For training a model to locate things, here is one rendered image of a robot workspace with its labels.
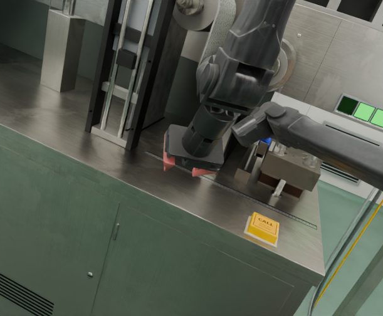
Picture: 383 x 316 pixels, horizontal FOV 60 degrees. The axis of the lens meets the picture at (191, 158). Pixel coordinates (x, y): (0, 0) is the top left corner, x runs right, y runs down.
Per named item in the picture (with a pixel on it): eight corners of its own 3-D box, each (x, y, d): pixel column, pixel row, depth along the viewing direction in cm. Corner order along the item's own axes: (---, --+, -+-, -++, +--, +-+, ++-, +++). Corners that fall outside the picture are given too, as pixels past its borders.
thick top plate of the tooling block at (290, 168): (259, 170, 97) (267, 152, 95) (271, 135, 133) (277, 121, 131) (311, 192, 95) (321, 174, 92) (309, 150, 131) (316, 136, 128)
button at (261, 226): (246, 232, 79) (249, 224, 78) (250, 218, 86) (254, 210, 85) (273, 245, 78) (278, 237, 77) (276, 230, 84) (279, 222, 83)
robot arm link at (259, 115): (288, 114, 78) (274, 95, 79) (263, 130, 79) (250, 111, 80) (283, 121, 85) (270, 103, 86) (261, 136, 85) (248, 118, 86)
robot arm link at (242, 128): (301, 138, 77) (288, 109, 72) (259, 166, 77) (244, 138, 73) (276, 121, 87) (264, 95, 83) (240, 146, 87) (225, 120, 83)
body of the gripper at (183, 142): (167, 129, 60) (179, 103, 54) (217, 140, 63) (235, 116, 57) (165, 159, 56) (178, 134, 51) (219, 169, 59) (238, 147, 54)
